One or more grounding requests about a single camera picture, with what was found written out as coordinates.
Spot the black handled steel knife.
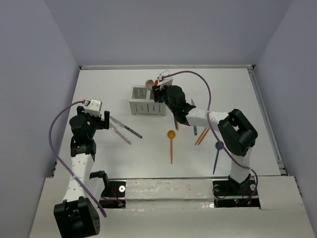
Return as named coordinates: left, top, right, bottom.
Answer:
left=110, top=116, right=143, bottom=139

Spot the pink handled steel knife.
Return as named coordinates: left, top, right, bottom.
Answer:
left=109, top=123, right=132, bottom=145

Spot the beige plastic spoon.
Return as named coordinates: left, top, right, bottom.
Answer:
left=145, top=80, right=155, bottom=90

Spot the teal handled steel knife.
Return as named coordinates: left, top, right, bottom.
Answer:
left=191, top=114, right=198, bottom=136

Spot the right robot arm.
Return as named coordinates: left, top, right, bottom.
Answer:
left=152, top=85, right=258, bottom=194

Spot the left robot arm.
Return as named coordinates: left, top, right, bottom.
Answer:
left=53, top=100, right=109, bottom=238

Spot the white two-compartment utensil caddy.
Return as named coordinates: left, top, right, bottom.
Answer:
left=129, top=86, right=166, bottom=117

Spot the yellow orange plastic spoon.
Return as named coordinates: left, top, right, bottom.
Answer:
left=167, top=130, right=176, bottom=164

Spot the orange plastic fork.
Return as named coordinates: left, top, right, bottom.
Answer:
left=198, top=128, right=210, bottom=145
left=195, top=128, right=208, bottom=145

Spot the dark blue plastic spoon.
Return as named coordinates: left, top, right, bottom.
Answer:
left=212, top=141, right=223, bottom=175

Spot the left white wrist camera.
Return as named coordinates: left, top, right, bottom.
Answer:
left=84, top=99, right=102, bottom=117

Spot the aluminium table edge rail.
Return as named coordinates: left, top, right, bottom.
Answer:
left=79, top=64, right=254, bottom=70

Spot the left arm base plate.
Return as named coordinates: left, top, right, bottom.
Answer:
left=100, top=180, right=126, bottom=209

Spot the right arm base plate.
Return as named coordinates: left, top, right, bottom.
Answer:
left=212, top=180, right=261, bottom=208

